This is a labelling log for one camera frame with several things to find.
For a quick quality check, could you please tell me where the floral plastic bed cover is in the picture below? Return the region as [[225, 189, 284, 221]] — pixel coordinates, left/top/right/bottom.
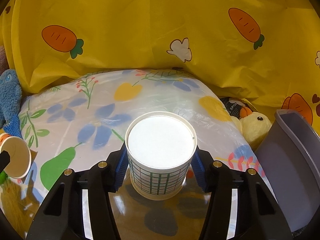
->
[[1, 70, 264, 239]]

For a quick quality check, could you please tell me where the green foam fruit net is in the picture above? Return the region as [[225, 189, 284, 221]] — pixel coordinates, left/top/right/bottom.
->
[[0, 171, 8, 185]]

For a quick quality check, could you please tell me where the blue plush monster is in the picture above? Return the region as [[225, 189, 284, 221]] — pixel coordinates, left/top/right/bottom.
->
[[1, 69, 22, 138]]

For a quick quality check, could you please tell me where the grey plastic trash bin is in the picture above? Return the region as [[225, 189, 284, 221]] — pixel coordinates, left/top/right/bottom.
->
[[255, 109, 319, 231]]

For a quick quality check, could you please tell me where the black printed package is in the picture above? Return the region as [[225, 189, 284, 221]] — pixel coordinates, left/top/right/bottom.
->
[[219, 97, 256, 119]]

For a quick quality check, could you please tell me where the grid pattern paper cup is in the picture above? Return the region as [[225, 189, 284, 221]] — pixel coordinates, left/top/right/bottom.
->
[[125, 111, 197, 200]]

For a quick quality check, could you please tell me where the yellow duck plush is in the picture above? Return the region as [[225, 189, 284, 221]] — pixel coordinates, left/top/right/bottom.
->
[[231, 106, 272, 151]]

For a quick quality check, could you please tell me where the white apple print cup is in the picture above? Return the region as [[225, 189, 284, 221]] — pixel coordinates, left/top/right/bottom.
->
[[1, 133, 31, 179]]

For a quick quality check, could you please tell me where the purple teddy bear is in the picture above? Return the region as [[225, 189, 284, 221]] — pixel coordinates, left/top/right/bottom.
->
[[0, 46, 9, 75]]

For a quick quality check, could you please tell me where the yellow carrot print curtain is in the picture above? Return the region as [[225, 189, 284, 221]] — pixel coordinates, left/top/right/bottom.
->
[[1, 0, 319, 130]]

